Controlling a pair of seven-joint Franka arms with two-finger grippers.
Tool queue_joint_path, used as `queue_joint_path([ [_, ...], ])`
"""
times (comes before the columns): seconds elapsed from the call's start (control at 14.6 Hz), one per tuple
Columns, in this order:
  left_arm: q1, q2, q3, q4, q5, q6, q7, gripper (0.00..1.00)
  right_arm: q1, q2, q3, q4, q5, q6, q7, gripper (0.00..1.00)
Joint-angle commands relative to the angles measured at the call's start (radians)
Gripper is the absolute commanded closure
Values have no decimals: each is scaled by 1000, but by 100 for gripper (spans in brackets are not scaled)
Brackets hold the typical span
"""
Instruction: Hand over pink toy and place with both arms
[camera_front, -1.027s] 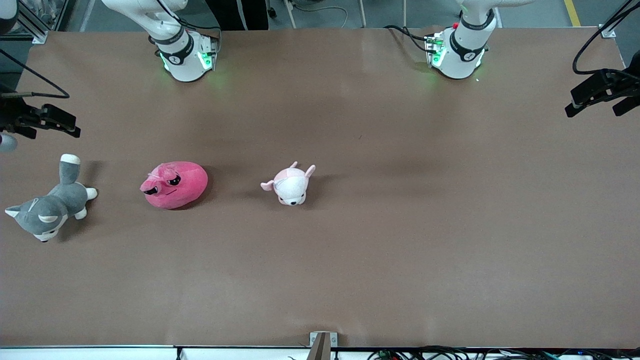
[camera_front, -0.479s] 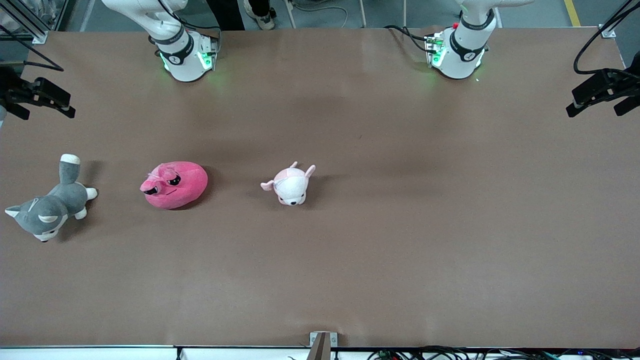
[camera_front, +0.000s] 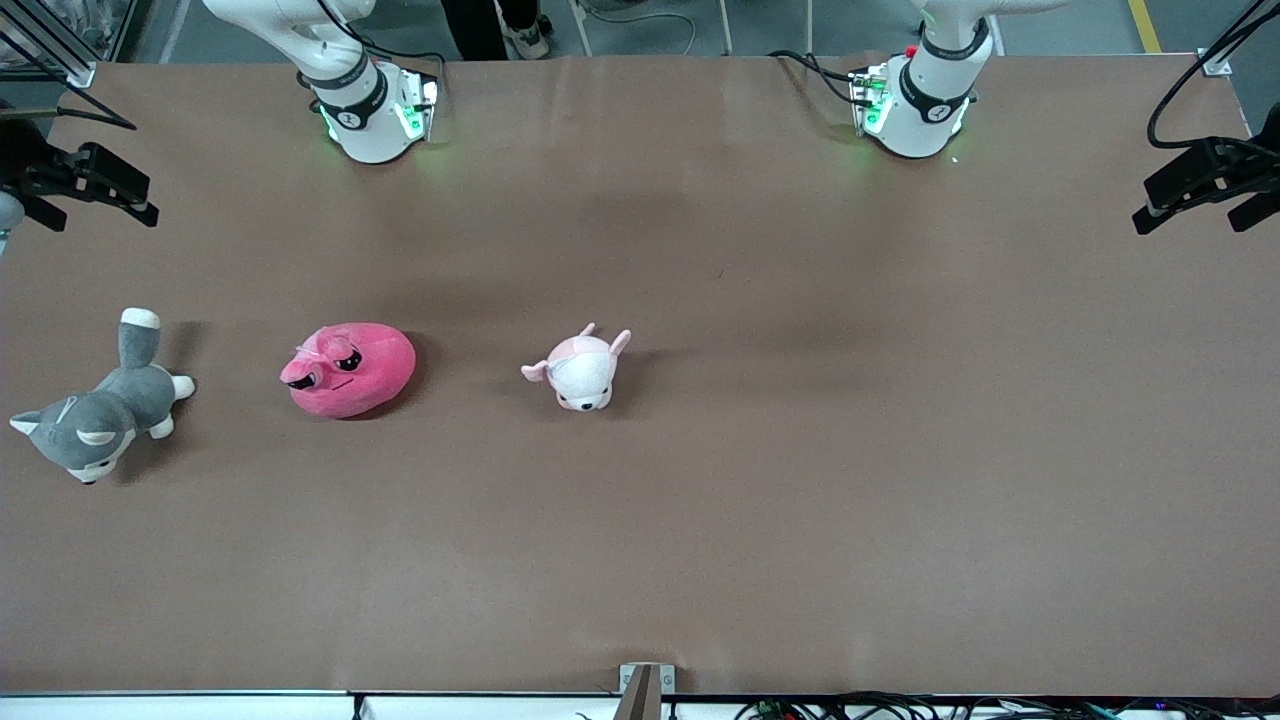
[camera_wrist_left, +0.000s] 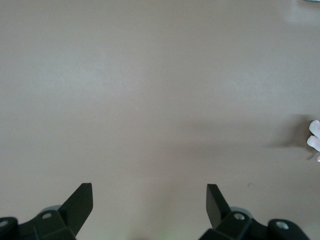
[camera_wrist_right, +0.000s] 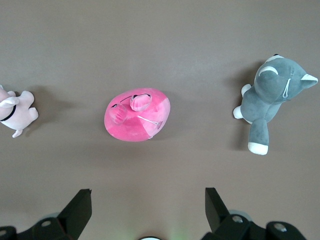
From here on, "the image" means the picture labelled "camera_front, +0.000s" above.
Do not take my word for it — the black right base cable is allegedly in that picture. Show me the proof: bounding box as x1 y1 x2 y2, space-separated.
313 0 448 101

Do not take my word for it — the black left base cable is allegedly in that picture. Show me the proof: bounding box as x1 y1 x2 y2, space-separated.
768 50 863 106

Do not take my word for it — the metal table edge bracket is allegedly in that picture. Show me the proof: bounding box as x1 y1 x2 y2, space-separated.
619 663 676 720

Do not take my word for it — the white sneaker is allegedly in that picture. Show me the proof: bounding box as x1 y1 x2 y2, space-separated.
500 12 553 61

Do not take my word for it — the grey and white husky plush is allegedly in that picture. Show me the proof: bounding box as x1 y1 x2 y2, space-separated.
9 307 197 486

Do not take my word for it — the black base cable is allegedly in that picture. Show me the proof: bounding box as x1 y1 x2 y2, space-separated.
768 50 863 106
313 0 448 101

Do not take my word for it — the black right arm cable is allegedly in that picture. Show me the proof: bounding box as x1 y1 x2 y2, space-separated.
0 85 138 131

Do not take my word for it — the white table edge rail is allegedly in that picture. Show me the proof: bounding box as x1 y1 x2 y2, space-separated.
0 691 626 720

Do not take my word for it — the round hot pink plush toy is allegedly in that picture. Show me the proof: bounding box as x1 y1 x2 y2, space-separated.
279 322 417 420

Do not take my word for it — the small pale pink plush animal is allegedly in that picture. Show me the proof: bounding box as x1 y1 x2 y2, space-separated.
520 322 633 413

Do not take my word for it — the bundle of black cables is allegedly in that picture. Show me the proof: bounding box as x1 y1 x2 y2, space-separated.
735 692 1280 720

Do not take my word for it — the black trouser leg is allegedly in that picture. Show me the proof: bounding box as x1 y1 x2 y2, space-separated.
440 0 513 61

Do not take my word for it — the aluminium frame profile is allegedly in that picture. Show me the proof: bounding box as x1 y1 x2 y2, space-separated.
0 0 97 89
1198 0 1280 77

